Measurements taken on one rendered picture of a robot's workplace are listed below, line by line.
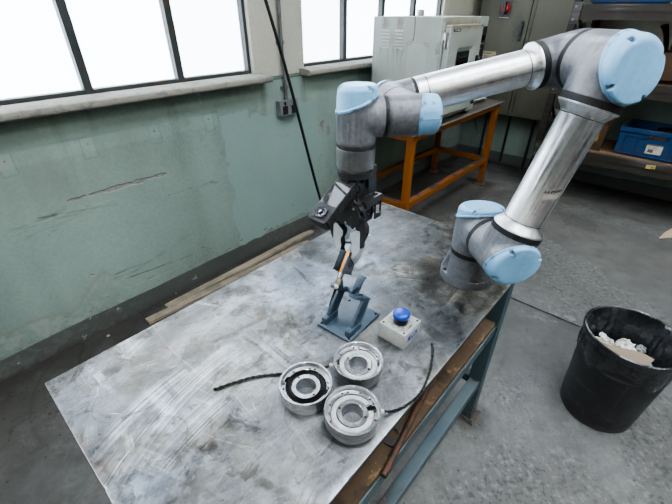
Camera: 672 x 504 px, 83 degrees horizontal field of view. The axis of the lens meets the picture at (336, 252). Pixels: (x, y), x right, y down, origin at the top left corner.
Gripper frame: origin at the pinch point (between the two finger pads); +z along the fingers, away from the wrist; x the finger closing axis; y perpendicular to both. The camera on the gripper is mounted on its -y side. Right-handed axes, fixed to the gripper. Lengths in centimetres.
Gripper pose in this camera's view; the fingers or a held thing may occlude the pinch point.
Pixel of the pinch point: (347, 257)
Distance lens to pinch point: 84.4
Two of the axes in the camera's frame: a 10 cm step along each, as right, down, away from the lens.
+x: -7.8, -3.3, 5.3
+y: 6.3, -4.2, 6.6
